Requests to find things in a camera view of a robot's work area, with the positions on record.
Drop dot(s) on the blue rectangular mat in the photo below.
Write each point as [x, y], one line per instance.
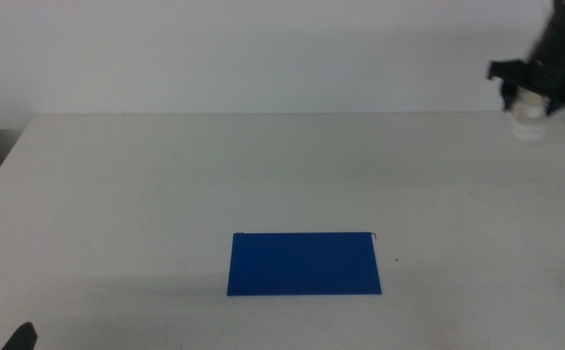
[304, 265]

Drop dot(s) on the white plastic object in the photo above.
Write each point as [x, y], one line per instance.
[529, 121]

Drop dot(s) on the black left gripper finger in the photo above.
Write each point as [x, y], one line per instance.
[23, 339]

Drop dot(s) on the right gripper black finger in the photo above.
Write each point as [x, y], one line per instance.
[510, 94]
[561, 102]

